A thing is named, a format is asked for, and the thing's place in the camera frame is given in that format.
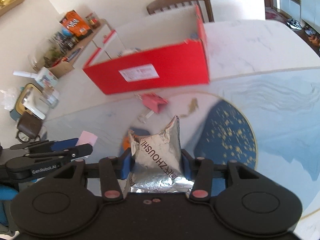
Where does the white blue wall cabinet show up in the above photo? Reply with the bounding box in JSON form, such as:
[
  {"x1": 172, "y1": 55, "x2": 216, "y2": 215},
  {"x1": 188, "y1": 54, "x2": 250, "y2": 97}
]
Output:
[{"x1": 262, "y1": 0, "x2": 320, "y2": 53}]

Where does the pink sticky note pad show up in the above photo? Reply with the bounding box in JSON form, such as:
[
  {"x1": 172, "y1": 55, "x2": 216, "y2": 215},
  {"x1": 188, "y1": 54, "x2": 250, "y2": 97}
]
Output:
[{"x1": 76, "y1": 131, "x2": 98, "y2": 147}]

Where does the brown wooden chair behind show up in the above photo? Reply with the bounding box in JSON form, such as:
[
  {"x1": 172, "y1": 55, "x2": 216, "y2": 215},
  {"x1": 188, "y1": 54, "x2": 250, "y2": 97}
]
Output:
[{"x1": 146, "y1": 0, "x2": 214, "y2": 22}]

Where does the pink binder clip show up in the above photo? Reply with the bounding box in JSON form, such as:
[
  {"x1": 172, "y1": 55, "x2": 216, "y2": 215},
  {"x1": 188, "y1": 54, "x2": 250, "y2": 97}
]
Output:
[{"x1": 135, "y1": 93, "x2": 169, "y2": 123}]

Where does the silver foil snack bag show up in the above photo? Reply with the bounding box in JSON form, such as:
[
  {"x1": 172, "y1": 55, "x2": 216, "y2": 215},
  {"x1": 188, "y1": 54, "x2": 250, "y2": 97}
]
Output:
[{"x1": 126, "y1": 116, "x2": 194, "y2": 193}]

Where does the orange mandarin fruit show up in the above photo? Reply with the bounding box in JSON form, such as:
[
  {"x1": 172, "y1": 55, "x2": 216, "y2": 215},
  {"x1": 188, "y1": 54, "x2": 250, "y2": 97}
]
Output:
[{"x1": 122, "y1": 136, "x2": 131, "y2": 151}]

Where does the orange snack bag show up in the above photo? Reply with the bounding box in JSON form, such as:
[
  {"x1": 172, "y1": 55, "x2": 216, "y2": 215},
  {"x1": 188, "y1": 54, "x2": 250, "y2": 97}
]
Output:
[{"x1": 60, "y1": 10, "x2": 93, "y2": 40}]

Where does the cardboard box with plant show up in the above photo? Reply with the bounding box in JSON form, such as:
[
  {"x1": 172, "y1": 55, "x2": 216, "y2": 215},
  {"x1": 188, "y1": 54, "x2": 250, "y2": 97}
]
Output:
[{"x1": 43, "y1": 45, "x2": 74, "y2": 79}]

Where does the red lidded jar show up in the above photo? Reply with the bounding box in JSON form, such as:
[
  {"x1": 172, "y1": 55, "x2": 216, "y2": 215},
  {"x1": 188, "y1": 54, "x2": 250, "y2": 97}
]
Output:
[{"x1": 86, "y1": 12, "x2": 100, "y2": 29}]

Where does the red cardboard shoe box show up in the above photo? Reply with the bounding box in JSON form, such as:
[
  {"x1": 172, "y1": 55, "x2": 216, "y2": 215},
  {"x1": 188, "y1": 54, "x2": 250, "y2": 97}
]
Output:
[{"x1": 82, "y1": 5, "x2": 210, "y2": 95}]

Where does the glass jar on table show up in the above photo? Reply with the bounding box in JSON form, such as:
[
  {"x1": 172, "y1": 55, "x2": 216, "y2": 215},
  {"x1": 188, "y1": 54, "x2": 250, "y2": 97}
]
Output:
[{"x1": 40, "y1": 86, "x2": 60, "y2": 108}]

